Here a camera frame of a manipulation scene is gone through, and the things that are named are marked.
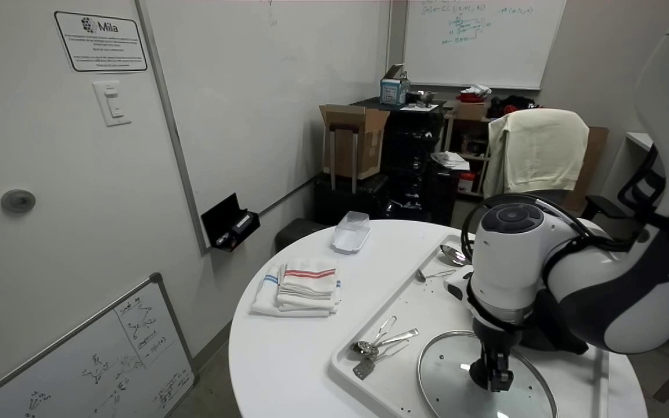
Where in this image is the wall whiteboard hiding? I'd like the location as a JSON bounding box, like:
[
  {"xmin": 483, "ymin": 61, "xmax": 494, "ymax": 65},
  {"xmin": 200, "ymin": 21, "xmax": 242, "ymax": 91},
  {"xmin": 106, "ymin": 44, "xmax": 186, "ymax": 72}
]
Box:
[{"xmin": 403, "ymin": 0, "xmax": 566, "ymax": 91}]

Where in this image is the white light switch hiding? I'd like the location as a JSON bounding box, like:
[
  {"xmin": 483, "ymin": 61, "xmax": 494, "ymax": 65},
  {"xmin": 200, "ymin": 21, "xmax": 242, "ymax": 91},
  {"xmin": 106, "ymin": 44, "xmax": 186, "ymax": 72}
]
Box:
[{"xmin": 93, "ymin": 81, "xmax": 130, "ymax": 127}]

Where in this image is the wall sign plaque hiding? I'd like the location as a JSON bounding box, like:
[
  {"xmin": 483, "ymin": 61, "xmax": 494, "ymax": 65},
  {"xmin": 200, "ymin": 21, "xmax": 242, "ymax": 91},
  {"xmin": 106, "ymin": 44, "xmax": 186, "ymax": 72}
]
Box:
[{"xmin": 54, "ymin": 11, "xmax": 148, "ymax": 72}]

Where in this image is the clear plastic butter dish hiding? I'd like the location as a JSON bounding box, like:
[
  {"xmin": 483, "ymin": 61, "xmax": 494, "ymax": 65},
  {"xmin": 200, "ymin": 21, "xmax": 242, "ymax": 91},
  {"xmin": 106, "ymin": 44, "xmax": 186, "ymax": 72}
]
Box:
[{"xmin": 329, "ymin": 211, "xmax": 369, "ymax": 253}]

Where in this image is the cardboard box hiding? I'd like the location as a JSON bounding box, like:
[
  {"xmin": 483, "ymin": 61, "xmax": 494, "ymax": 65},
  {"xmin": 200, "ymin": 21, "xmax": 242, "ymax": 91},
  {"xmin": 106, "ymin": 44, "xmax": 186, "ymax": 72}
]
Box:
[{"xmin": 321, "ymin": 103, "xmax": 387, "ymax": 179}]

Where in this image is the small leaning whiteboard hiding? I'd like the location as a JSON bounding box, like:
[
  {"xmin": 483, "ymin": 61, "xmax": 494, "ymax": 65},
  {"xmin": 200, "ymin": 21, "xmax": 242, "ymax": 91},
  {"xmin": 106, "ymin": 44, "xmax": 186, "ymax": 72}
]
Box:
[{"xmin": 0, "ymin": 274, "xmax": 194, "ymax": 418}]

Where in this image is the white plastic tray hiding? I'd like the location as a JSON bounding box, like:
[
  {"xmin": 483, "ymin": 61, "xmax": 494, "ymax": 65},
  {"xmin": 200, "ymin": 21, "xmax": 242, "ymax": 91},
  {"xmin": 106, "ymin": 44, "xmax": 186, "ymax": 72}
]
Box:
[{"xmin": 327, "ymin": 231, "xmax": 614, "ymax": 418}]

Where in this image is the blue tissue box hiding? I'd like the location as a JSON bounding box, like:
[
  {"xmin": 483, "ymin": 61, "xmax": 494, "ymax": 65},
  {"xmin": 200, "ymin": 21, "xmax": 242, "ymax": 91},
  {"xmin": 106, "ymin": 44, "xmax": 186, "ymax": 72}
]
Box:
[{"xmin": 379, "ymin": 63, "xmax": 409, "ymax": 106}]

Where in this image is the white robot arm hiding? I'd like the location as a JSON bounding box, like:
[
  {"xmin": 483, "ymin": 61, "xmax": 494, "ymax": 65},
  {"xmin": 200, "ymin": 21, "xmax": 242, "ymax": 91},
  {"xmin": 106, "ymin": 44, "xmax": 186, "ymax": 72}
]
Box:
[{"xmin": 459, "ymin": 173, "xmax": 669, "ymax": 391}]

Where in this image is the small measuring spoons set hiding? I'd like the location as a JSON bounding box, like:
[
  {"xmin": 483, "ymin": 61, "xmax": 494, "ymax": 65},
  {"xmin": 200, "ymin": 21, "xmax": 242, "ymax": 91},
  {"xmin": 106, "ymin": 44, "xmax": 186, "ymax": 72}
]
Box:
[{"xmin": 349, "ymin": 316, "xmax": 417, "ymax": 380}]

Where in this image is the black marker holder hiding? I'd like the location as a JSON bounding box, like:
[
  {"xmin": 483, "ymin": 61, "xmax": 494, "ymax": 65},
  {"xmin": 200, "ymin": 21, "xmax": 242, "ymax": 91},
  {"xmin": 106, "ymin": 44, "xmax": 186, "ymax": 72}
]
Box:
[{"xmin": 202, "ymin": 195, "xmax": 259, "ymax": 251}]

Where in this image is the large silver spoon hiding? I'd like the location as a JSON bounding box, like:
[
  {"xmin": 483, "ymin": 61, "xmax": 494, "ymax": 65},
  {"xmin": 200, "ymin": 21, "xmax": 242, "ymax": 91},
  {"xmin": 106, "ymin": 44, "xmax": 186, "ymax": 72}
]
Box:
[{"xmin": 438, "ymin": 243, "xmax": 470, "ymax": 267}]

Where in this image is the office chair with cream cloth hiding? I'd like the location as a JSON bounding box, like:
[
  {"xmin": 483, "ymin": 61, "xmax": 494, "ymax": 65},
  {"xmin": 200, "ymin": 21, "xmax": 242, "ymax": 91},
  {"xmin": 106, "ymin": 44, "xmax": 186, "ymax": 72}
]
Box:
[{"xmin": 480, "ymin": 106, "xmax": 608, "ymax": 211}]

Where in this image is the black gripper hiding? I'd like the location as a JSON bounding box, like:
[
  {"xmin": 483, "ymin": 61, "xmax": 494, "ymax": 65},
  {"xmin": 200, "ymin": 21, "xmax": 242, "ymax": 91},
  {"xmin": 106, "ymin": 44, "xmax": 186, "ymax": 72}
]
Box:
[{"xmin": 470, "ymin": 319, "xmax": 521, "ymax": 391}]

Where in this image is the glass pot lid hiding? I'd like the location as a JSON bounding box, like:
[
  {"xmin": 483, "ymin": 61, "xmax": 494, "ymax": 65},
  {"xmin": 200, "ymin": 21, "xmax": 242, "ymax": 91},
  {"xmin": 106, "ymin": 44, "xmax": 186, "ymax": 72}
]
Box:
[{"xmin": 415, "ymin": 331, "xmax": 558, "ymax": 418}]

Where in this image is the folded white striped towel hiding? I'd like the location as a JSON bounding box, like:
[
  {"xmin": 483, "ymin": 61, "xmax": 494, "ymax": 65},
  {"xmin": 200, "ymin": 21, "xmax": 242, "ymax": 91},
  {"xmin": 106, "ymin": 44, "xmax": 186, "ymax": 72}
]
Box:
[{"xmin": 251, "ymin": 260, "xmax": 338, "ymax": 318}]

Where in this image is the round white table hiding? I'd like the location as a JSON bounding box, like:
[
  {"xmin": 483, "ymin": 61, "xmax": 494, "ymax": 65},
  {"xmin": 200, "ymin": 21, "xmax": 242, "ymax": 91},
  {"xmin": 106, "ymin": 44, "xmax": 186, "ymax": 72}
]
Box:
[{"xmin": 226, "ymin": 217, "xmax": 650, "ymax": 418}]

